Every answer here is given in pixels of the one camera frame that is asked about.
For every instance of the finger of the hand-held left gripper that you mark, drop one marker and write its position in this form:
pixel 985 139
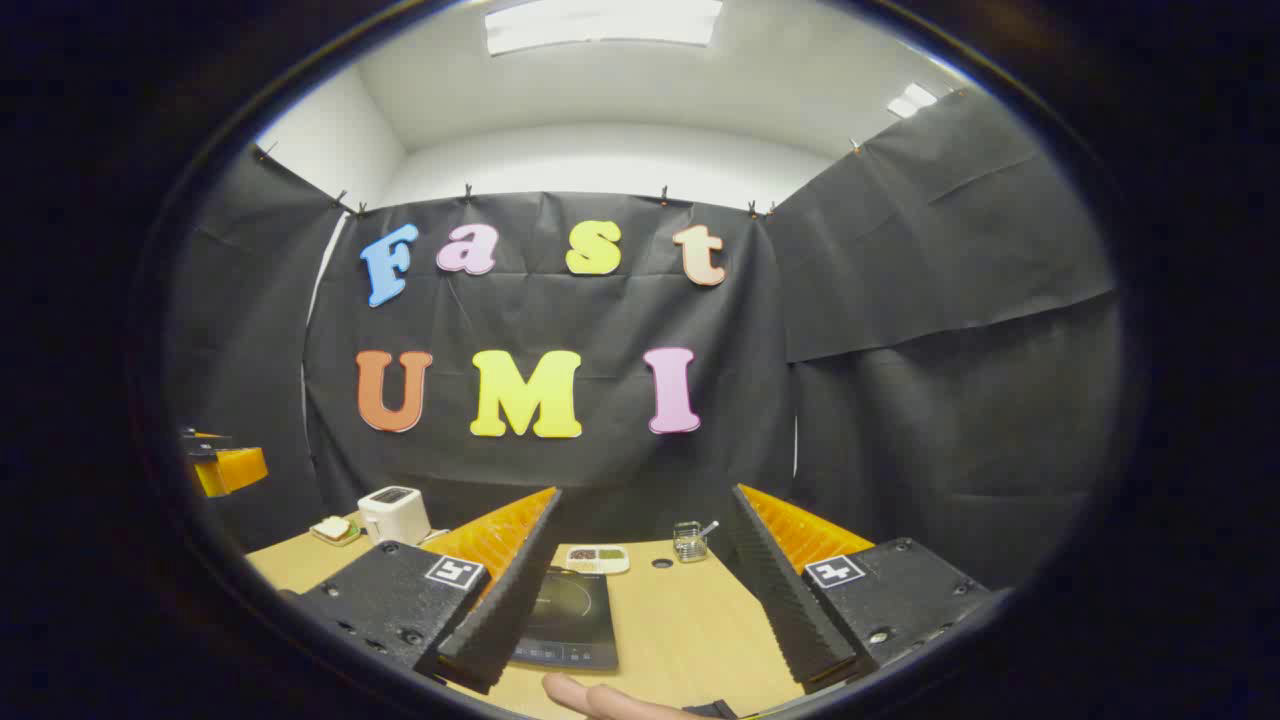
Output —
pixel 238 470

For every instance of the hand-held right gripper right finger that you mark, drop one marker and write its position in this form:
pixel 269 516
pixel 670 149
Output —
pixel 790 620

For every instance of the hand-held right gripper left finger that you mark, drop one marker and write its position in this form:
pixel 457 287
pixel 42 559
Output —
pixel 500 620

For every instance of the black induction cooktop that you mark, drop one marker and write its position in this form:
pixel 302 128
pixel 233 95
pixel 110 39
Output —
pixel 575 620

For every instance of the toast sandwich with lettuce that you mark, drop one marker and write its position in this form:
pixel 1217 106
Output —
pixel 331 527

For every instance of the white tray of beans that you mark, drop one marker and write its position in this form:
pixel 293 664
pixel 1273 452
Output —
pixel 597 559

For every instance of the pale green rectangular plate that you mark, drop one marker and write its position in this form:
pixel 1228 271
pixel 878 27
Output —
pixel 350 538

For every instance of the white toaster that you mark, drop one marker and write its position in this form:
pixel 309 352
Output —
pixel 393 515

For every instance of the black backdrop cloth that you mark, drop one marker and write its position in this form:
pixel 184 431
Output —
pixel 880 420

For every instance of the small ceiling light panel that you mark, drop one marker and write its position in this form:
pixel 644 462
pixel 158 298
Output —
pixel 911 101

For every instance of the large ceiling light panel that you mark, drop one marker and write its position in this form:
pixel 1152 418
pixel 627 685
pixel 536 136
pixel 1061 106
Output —
pixel 600 22

